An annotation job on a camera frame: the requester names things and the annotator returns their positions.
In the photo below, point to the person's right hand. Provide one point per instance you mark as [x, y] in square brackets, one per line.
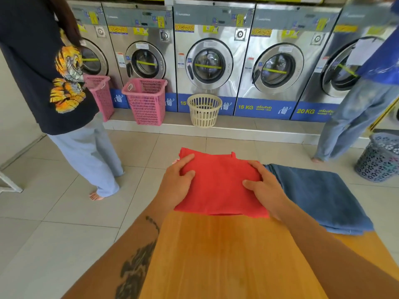
[269, 193]

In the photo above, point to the person's left hand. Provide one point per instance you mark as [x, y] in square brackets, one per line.
[173, 188]

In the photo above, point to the person's left thumb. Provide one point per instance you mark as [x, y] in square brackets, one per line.
[188, 175]

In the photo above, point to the person's right thumb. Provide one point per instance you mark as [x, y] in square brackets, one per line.
[251, 184]

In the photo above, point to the red cloth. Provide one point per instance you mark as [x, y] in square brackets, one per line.
[218, 186]

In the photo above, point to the person's right forearm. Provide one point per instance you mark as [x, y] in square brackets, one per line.
[330, 258]

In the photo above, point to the person's left forearm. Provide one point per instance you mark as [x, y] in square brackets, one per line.
[124, 258]

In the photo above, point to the cream round laundry basket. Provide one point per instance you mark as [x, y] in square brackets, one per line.
[204, 110]

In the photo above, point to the folded blue jeans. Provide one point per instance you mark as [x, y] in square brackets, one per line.
[321, 199]

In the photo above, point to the pink laundry basket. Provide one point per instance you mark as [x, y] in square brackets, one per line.
[146, 102]
[101, 94]

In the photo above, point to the steel front-load washing machine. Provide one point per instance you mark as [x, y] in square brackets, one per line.
[99, 49]
[145, 59]
[210, 62]
[336, 68]
[277, 68]

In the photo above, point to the grey round laundry basket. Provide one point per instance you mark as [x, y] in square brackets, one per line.
[378, 158]

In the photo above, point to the white metal stand leg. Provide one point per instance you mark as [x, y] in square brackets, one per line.
[11, 183]

